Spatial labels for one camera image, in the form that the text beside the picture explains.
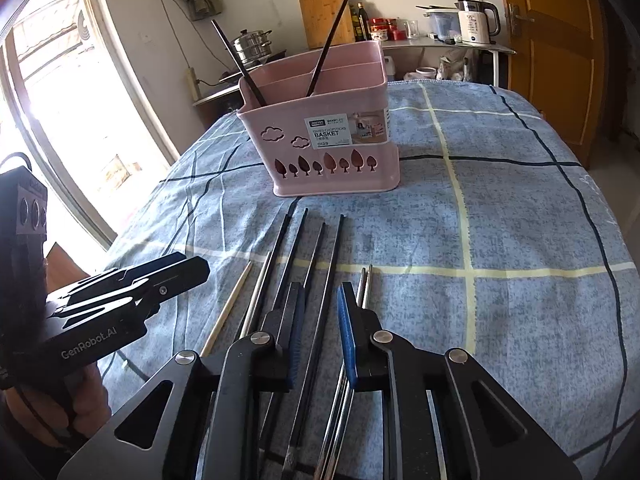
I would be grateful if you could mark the silver metal chopstick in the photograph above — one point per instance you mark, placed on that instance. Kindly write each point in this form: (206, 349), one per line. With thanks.
(255, 295)

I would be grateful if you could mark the blue plaid bedsheet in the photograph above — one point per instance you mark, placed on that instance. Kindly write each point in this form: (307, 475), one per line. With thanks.
(500, 210)

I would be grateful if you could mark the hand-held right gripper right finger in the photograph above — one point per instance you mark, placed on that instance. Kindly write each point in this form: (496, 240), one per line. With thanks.
(347, 340)

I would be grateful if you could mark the plastic bags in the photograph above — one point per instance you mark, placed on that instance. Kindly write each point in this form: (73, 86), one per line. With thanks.
(455, 67)

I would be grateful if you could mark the white electric kettle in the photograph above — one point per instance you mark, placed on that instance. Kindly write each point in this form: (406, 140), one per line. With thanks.
(475, 22)

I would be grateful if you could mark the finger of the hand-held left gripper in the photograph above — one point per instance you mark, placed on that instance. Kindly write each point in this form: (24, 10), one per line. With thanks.
(150, 266)
(175, 277)

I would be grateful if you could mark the low side counter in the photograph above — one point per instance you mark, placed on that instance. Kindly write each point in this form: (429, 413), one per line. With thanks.
(215, 102)

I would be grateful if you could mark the bamboo cutting board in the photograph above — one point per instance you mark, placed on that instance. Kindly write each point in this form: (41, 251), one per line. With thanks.
(315, 15)

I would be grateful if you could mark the wooden chopstick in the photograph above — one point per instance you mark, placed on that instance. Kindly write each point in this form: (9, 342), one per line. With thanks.
(227, 307)

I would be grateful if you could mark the steel steamer pot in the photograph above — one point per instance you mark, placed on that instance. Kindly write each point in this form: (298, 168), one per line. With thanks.
(252, 47)

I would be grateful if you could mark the red tin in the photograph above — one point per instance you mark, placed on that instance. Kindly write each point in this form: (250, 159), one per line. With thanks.
(380, 29)
(399, 35)

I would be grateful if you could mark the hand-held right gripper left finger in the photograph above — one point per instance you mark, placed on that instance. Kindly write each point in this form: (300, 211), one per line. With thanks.
(292, 355)

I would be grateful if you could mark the person's left hand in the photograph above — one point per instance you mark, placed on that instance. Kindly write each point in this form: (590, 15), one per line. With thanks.
(87, 395)

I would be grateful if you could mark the white window frame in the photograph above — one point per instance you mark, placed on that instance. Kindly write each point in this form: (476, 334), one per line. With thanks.
(132, 75)

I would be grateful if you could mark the dark sauce bottle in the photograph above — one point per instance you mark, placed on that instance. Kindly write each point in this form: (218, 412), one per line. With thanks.
(354, 25)

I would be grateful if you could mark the pink plastic chopstick basket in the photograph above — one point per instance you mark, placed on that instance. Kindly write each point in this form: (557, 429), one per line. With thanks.
(287, 117)

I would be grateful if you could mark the water filter pitcher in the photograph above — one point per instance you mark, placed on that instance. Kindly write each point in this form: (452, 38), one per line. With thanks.
(442, 25)

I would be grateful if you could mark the dark oil bottle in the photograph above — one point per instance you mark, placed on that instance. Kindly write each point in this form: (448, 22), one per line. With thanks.
(364, 22)

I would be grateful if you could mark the white plastic jug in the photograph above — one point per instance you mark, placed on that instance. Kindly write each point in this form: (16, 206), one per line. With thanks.
(389, 70)

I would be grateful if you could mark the wooden door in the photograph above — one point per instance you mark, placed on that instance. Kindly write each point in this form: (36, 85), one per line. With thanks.
(550, 60)

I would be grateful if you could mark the white side table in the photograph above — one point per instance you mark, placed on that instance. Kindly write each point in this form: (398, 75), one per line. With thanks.
(450, 46)

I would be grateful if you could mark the glass mug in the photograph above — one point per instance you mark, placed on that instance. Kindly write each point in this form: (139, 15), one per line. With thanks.
(411, 30)

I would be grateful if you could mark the pink bowl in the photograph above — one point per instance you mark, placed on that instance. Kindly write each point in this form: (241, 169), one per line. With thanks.
(419, 74)

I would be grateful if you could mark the white power strip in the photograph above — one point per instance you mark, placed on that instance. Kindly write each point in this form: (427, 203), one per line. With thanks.
(192, 85)

